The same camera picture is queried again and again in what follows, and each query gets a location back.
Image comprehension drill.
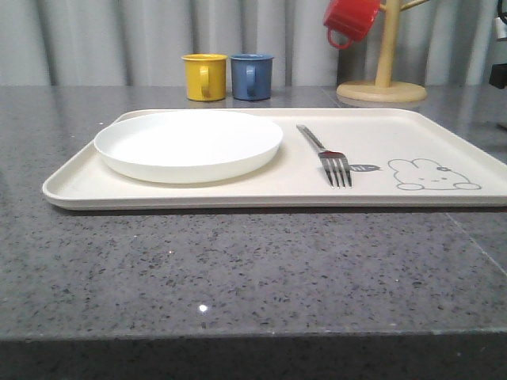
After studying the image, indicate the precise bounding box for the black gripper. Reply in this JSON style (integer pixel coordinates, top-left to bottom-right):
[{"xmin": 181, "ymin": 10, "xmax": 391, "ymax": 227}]
[{"xmin": 489, "ymin": 7, "xmax": 506, "ymax": 89}]

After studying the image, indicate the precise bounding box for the silver metal fork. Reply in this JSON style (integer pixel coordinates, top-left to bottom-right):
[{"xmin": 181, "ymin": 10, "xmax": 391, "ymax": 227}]
[{"xmin": 296, "ymin": 124, "xmax": 353, "ymax": 188}]

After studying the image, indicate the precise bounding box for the white round plate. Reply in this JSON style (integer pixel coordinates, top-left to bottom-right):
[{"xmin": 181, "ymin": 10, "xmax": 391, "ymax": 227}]
[{"xmin": 93, "ymin": 110, "xmax": 284, "ymax": 184}]

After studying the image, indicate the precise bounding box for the cream rabbit serving tray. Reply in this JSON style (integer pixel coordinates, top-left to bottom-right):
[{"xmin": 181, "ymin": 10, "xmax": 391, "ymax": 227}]
[{"xmin": 42, "ymin": 108, "xmax": 506, "ymax": 210}]

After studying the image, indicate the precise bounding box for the wooden mug tree stand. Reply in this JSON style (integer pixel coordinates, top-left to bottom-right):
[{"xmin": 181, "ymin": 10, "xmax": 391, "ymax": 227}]
[{"xmin": 336, "ymin": 0, "xmax": 427, "ymax": 103}]

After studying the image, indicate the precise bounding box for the red enamel mug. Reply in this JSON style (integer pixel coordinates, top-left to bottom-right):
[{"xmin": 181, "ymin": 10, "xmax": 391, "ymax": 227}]
[{"xmin": 323, "ymin": 0, "xmax": 383, "ymax": 49}]

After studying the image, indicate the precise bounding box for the blue enamel mug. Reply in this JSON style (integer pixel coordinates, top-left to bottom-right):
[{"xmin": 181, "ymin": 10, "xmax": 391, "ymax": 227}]
[{"xmin": 230, "ymin": 54, "xmax": 274, "ymax": 101}]

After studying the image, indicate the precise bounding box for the yellow enamel mug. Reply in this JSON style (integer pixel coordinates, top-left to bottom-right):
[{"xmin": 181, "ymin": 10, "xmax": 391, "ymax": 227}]
[{"xmin": 181, "ymin": 53, "xmax": 227, "ymax": 101}]

